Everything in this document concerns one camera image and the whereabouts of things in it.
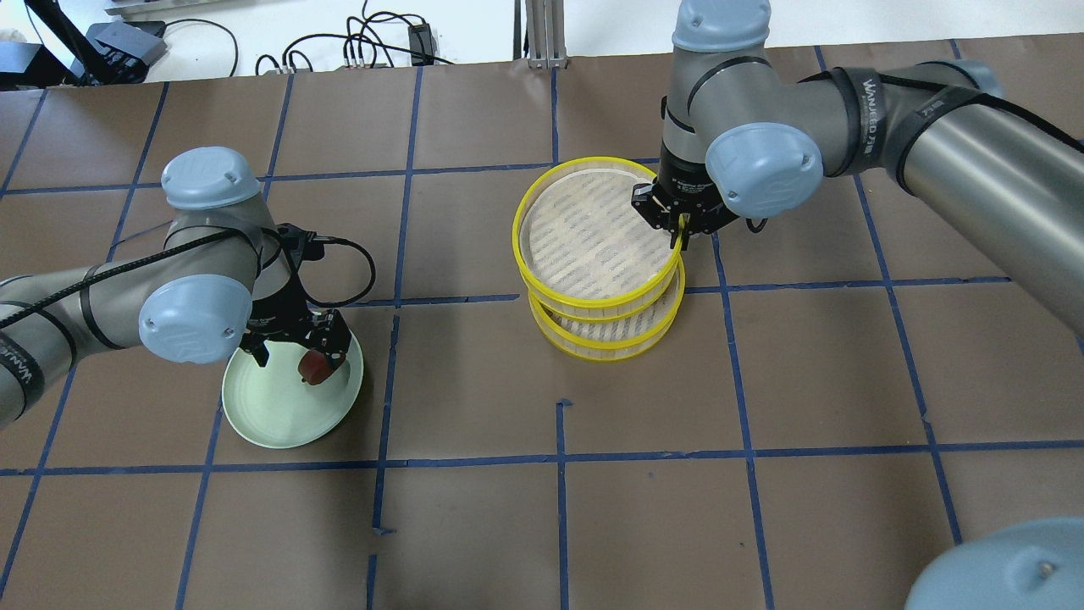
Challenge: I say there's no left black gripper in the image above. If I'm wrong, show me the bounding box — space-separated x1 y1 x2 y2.
240 224 351 372

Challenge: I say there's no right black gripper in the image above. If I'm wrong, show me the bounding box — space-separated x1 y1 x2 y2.
630 177 740 252

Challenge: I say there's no dark red bun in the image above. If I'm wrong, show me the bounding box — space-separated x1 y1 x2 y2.
297 350 335 385

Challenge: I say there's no yellow steamer layer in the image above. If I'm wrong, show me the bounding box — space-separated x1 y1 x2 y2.
511 156 682 323
528 263 686 363

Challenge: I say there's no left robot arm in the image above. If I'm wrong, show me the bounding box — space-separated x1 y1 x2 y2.
1 147 362 425

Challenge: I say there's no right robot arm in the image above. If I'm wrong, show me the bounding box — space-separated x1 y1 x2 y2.
631 1 1083 333

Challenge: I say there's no light green plate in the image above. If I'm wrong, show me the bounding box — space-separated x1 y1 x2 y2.
221 335 365 449

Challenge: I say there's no black power adapter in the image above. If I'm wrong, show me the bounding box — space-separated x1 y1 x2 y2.
407 23 437 65

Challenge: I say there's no aluminium frame post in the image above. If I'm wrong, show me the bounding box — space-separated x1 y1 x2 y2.
520 1 569 69

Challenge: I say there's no black camera stand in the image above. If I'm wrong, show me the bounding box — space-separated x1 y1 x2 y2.
20 1 167 86

